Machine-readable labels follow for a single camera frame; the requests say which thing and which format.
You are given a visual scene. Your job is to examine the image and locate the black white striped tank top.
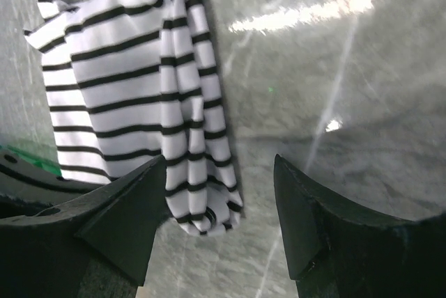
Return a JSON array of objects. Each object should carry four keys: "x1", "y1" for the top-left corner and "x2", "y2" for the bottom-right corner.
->
[{"x1": 24, "y1": 0, "x2": 243, "y2": 236}]

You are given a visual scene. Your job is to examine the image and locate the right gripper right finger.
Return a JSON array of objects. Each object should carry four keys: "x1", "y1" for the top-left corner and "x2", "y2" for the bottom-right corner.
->
[{"x1": 274, "y1": 155, "x2": 445, "y2": 297}]

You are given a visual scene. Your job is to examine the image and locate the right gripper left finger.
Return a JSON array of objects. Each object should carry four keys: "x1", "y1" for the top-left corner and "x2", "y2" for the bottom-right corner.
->
[{"x1": 1, "y1": 156, "x2": 166, "y2": 297}]

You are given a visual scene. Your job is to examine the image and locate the green plastic basket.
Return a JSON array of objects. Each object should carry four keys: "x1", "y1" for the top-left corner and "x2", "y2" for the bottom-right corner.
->
[{"x1": 1, "y1": 146, "x2": 62, "y2": 176}]

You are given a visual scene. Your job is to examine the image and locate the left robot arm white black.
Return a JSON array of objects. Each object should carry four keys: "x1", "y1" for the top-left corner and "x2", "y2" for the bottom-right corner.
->
[{"x1": 1, "y1": 148, "x2": 99, "y2": 219}]

